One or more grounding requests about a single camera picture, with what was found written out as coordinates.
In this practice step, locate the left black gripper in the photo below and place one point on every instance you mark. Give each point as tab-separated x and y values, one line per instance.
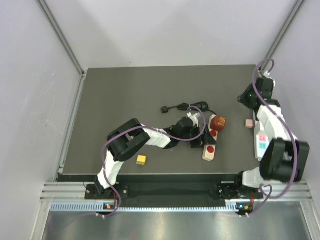
205	139

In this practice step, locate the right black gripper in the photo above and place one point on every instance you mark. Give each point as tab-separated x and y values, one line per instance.
243	99

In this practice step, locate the white red power strip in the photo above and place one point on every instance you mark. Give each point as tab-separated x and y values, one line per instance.
210	149

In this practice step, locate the red koi fish adapter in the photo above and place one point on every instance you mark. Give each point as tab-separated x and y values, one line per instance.
217	123

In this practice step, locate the grey USB-C charger plug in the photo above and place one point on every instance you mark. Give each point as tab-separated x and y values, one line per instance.
249	123

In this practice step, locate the yellow USB charger plug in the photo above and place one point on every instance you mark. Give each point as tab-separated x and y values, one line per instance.
141	160

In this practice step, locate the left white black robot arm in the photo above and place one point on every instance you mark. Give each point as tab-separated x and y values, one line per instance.
124	142

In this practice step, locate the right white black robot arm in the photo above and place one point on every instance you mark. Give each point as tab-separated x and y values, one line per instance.
280	153

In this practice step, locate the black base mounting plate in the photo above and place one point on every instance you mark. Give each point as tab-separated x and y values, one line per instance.
133	190

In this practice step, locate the grey slotted cable duct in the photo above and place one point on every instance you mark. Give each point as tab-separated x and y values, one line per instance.
108	207

